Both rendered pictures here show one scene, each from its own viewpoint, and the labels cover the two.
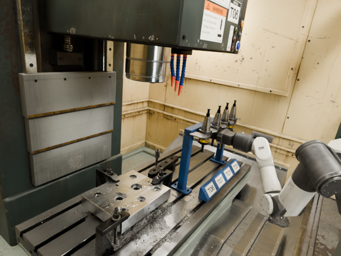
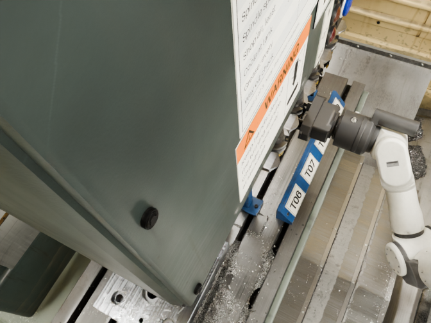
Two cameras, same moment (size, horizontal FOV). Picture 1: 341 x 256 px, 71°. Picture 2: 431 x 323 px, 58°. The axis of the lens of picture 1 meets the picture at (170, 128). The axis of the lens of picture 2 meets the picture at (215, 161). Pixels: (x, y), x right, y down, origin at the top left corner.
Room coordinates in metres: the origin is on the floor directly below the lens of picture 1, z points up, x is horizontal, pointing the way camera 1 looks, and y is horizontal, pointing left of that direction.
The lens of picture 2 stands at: (0.61, -0.05, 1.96)
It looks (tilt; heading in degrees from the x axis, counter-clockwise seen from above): 61 degrees down; 3
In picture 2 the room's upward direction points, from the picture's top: 10 degrees counter-clockwise
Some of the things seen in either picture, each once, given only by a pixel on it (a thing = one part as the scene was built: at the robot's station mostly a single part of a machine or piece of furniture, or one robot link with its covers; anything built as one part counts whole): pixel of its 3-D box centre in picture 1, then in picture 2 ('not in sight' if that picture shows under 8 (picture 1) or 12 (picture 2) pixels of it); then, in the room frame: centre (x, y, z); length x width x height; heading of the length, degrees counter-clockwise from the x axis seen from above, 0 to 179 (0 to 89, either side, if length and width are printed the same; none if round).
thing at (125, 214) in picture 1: (114, 227); not in sight; (0.66, 0.15, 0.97); 0.13 x 0.03 x 0.15; 146
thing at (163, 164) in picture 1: (163, 169); not in sight; (1.17, 0.02, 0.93); 0.26 x 0.05 x 0.06; 151
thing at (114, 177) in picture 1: (107, 179); not in sight; (0.95, 0.26, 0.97); 0.13 x 0.03 x 0.15; 56
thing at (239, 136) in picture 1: (232, 138); (331, 124); (1.10, -0.31, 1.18); 0.13 x 0.12 x 0.10; 146
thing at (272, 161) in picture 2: (199, 135); (263, 158); (1.02, -0.13, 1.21); 0.07 x 0.05 x 0.01; 56
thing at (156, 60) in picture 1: (148, 62); not in sight; (0.88, 0.11, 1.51); 0.16 x 0.16 x 0.12
